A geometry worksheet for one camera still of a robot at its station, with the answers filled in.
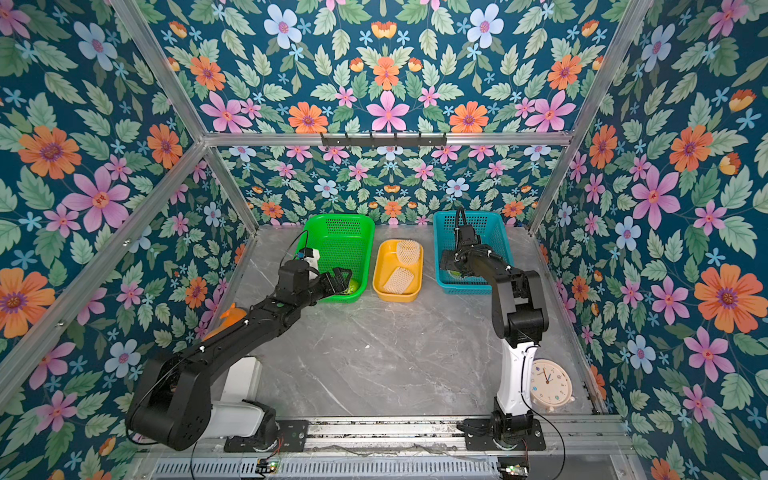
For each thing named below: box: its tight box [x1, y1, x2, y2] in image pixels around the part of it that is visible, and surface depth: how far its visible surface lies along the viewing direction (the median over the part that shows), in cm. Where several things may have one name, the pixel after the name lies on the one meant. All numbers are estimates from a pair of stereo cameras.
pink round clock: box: [530, 358, 576, 413], surface depth 80 cm
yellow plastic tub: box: [372, 239, 424, 303], surface depth 106 cm
